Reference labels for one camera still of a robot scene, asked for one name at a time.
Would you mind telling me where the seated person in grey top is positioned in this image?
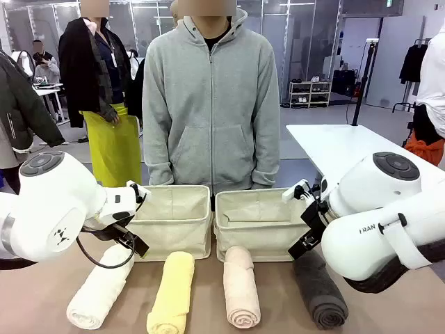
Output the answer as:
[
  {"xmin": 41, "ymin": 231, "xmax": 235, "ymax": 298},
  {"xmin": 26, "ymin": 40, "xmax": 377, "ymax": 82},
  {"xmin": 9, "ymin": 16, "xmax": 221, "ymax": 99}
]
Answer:
[{"xmin": 32, "ymin": 39, "xmax": 61, "ymax": 85}]

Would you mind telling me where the clothes rack with black garment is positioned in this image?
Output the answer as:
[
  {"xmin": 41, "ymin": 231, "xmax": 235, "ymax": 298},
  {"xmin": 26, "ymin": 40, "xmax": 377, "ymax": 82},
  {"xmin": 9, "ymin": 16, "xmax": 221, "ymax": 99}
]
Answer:
[{"xmin": 392, "ymin": 38, "xmax": 432, "ymax": 113}]

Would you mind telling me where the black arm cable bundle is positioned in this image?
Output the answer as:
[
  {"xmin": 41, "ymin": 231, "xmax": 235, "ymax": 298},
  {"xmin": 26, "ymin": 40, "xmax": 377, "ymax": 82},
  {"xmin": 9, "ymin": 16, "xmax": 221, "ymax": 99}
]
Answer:
[
  {"xmin": 343, "ymin": 239, "xmax": 445, "ymax": 295},
  {"xmin": 0, "ymin": 257, "xmax": 40, "ymax": 271}
]

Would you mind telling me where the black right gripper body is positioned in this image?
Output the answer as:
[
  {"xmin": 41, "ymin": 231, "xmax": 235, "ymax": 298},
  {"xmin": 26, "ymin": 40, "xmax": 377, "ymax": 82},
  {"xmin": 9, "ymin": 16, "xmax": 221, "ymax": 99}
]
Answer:
[{"xmin": 300, "ymin": 201, "xmax": 332, "ymax": 243}]

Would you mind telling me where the black case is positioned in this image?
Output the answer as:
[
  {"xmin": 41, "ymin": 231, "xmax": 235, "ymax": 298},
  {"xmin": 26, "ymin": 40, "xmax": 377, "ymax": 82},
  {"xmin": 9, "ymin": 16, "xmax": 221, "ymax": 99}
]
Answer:
[{"xmin": 331, "ymin": 68, "xmax": 359, "ymax": 97}]

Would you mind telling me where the white towel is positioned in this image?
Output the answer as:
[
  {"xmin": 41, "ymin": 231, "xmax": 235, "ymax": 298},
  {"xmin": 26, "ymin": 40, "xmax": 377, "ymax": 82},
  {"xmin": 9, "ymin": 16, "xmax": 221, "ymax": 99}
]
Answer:
[{"xmin": 66, "ymin": 244, "xmax": 136, "ymax": 330}]

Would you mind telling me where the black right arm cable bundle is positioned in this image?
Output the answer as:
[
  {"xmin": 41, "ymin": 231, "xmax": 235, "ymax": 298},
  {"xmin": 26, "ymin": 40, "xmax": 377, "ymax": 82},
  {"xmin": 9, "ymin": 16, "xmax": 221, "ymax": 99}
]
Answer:
[{"xmin": 343, "ymin": 239, "xmax": 445, "ymax": 295}]

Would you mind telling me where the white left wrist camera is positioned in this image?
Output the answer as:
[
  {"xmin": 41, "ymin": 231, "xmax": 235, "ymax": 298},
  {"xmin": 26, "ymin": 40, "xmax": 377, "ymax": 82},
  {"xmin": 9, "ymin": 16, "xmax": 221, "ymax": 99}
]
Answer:
[{"xmin": 126, "ymin": 180, "xmax": 152, "ymax": 206}]

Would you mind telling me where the cream fabric basket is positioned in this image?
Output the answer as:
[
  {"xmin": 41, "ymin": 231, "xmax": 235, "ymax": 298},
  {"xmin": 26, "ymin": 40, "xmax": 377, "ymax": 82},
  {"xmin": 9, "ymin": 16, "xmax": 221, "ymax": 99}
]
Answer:
[
  {"xmin": 213, "ymin": 187, "xmax": 313, "ymax": 263},
  {"xmin": 125, "ymin": 184, "xmax": 213, "ymax": 262}
]

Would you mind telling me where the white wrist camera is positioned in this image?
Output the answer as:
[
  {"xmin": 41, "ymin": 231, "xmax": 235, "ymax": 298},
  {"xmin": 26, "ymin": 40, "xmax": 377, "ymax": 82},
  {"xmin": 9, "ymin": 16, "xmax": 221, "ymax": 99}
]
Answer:
[
  {"xmin": 282, "ymin": 178, "xmax": 311, "ymax": 203},
  {"xmin": 126, "ymin": 180, "xmax": 152, "ymax": 206}
]

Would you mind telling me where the black tripod pole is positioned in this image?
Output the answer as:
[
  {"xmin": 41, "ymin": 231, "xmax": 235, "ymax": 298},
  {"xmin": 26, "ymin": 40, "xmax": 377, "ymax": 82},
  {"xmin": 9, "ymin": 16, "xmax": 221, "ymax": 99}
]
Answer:
[{"xmin": 351, "ymin": 38, "xmax": 380, "ymax": 127}]

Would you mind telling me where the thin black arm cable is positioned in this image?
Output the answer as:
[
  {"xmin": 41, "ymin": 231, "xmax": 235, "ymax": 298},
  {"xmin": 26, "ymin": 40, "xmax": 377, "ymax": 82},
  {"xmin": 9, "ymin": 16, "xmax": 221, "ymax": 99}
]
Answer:
[{"xmin": 75, "ymin": 228, "xmax": 136, "ymax": 269}]

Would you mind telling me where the white background desk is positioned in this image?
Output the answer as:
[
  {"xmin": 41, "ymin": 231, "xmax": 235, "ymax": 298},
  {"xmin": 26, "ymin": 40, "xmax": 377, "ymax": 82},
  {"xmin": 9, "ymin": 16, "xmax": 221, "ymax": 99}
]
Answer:
[{"xmin": 32, "ymin": 82, "xmax": 65, "ymax": 123}]

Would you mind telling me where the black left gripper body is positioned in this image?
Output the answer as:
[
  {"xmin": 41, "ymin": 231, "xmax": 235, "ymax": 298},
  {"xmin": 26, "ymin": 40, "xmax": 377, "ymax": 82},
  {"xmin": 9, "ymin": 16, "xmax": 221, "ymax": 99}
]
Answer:
[{"xmin": 83, "ymin": 221, "xmax": 139, "ymax": 246}]

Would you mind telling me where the pink towel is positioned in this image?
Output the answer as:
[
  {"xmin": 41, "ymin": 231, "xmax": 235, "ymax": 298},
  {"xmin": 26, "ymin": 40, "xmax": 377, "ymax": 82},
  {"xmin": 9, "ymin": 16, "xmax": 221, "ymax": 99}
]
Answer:
[{"xmin": 222, "ymin": 245, "xmax": 262, "ymax": 329}]

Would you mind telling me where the yellow towel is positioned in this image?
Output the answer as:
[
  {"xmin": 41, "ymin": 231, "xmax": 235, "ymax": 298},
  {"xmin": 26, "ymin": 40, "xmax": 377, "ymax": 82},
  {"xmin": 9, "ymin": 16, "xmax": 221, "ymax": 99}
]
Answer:
[{"xmin": 146, "ymin": 250, "xmax": 196, "ymax": 334}]

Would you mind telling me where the person in grey hoodie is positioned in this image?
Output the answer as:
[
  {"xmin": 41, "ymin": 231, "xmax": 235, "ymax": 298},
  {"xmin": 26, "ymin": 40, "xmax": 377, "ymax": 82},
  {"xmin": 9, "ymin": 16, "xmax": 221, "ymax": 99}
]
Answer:
[{"xmin": 142, "ymin": 0, "xmax": 282, "ymax": 212}]

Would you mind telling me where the dark grey towel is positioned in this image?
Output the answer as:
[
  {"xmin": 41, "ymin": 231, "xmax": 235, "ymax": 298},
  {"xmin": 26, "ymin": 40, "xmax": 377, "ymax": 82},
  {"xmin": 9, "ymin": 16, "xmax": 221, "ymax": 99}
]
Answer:
[{"xmin": 292, "ymin": 248, "xmax": 350, "ymax": 331}]

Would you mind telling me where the person in white shirt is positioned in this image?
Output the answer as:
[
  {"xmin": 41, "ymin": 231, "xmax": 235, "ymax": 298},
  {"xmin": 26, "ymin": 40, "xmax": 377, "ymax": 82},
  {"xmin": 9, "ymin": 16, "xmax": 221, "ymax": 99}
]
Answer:
[{"xmin": 404, "ymin": 33, "xmax": 445, "ymax": 168}]

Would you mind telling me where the white shoe rack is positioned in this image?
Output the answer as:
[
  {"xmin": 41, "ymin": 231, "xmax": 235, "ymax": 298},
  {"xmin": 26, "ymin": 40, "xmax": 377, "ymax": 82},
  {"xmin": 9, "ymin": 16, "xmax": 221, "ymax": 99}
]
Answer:
[{"xmin": 289, "ymin": 80, "xmax": 332, "ymax": 109}]

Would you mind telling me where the black left arm cable bundle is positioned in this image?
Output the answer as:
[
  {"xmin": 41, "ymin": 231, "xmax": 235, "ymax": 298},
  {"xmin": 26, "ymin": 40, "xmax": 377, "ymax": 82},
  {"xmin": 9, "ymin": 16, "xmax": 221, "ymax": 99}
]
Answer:
[{"xmin": 0, "ymin": 257, "xmax": 40, "ymax": 271}]

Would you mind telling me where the person in dark green jacket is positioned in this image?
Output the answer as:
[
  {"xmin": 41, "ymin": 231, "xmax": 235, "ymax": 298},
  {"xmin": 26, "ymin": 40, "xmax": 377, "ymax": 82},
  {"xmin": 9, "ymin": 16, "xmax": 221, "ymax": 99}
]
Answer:
[{"xmin": 0, "ymin": 51, "xmax": 66, "ymax": 196}]

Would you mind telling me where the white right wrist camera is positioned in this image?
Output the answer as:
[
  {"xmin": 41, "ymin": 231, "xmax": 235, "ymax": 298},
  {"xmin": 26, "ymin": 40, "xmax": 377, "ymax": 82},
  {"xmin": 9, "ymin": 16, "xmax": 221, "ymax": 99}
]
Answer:
[{"xmin": 282, "ymin": 178, "xmax": 311, "ymax": 203}]

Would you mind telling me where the white table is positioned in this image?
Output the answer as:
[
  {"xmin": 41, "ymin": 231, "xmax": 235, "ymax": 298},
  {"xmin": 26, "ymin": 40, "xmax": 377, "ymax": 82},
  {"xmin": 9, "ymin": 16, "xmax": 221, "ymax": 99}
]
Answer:
[{"xmin": 285, "ymin": 123, "xmax": 445, "ymax": 196}]

